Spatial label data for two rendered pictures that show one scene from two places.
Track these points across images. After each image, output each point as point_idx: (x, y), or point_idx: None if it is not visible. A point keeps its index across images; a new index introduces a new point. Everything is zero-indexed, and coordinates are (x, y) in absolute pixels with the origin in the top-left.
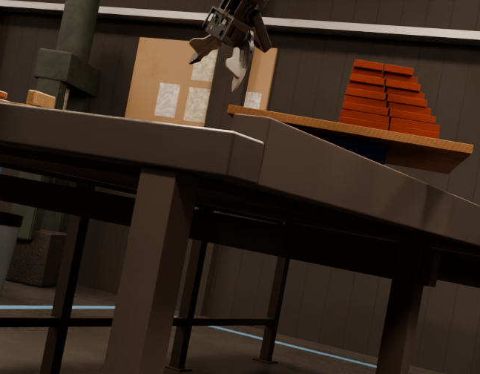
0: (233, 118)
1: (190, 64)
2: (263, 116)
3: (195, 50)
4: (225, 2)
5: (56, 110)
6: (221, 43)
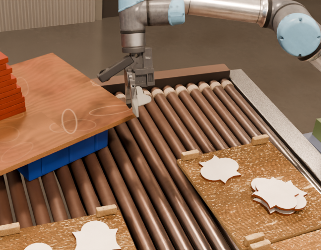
0: (229, 71)
1: (137, 117)
2: (224, 64)
3: (140, 105)
4: (150, 61)
5: (276, 106)
6: (129, 91)
